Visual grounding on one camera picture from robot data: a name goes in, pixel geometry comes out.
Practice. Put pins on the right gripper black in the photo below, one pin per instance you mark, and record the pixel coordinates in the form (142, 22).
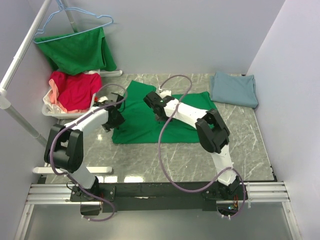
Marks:
(165, 119)

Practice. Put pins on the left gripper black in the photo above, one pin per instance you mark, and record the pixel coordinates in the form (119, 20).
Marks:
(120, 120)

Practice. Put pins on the green t-shirt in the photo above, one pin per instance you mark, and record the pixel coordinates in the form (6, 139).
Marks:
(140, 125)
(76, 53)

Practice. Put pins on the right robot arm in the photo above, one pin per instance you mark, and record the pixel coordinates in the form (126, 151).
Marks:
(213, 135)

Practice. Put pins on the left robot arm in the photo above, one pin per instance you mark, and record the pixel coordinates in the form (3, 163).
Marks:
(65, 146)

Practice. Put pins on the red t-shirt in basket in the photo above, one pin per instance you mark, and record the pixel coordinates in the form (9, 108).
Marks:
(76, 91)

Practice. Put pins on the pink garment in basket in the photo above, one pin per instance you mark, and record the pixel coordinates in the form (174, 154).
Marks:
(54, 96)

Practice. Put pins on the white laundry basket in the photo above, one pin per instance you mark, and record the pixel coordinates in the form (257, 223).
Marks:
(50, 110)

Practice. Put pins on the green t-shirt on hanger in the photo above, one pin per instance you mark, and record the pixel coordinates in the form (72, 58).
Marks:
(76, 53)

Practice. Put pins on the folded blue-grey t-shirt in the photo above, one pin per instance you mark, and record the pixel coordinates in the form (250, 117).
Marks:
(235, 90)

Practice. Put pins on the black base beam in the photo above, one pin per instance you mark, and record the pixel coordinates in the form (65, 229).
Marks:
(151, 196)

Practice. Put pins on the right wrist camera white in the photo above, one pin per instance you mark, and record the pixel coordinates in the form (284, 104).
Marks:
(164, 92)

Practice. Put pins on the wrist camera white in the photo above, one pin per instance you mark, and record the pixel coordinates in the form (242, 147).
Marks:
(100, 99)
(164, 92)

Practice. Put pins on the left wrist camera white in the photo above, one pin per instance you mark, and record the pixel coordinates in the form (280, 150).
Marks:
(100, 99)

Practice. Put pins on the white clothes rack frame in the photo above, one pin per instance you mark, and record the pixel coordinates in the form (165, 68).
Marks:
(6, 80)

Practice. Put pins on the blue wire hanger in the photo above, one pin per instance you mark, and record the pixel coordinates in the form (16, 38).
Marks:
(62, 7)

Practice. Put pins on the aluminium rail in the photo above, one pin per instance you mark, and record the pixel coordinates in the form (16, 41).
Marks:
(257, 192)

